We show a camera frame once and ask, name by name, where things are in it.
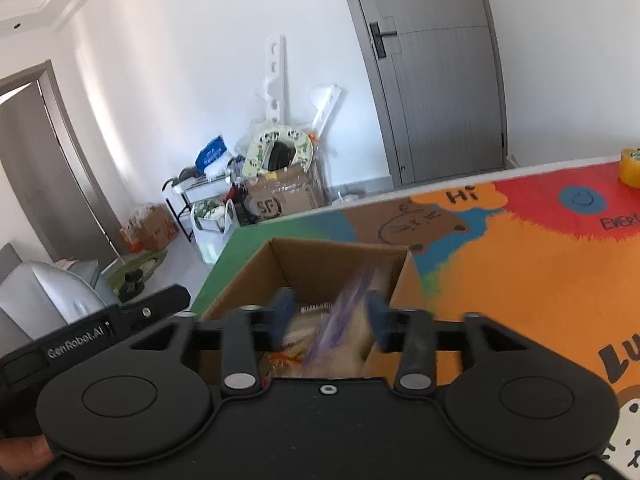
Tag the blue plastic bag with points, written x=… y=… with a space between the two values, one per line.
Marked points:
x=214 y=150

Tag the yellow tape roll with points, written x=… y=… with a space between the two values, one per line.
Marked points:
x=629 y=169

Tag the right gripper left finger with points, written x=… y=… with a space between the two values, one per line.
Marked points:
x=245 y=333

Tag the person's left hand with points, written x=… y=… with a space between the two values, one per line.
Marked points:
x=20 y=457

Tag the white foam board tall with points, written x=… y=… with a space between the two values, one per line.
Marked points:
x=273 y=84

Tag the SF cardboard box floor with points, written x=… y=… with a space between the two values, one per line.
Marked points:
x=284 y=192

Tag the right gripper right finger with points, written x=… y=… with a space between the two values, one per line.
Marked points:
x=412 y=334

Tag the brown cardboard box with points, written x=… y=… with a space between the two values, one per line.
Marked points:
x=317 y=270

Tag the colourful cartoon table mat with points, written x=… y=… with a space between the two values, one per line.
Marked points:
x=553 y=254

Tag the round cracker clear pack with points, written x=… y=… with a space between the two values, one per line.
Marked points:
x=308 y=346

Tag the purple label cracker pack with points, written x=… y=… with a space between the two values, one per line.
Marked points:
x=344 y=337

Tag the white foam board short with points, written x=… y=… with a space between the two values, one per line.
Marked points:
x=325 y=99

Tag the black metal rack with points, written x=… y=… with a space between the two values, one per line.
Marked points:
x=181 y=193

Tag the black door handle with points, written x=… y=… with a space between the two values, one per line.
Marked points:
x=378 y=37

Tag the grey door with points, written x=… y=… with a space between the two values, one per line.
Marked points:
x=439 y=92

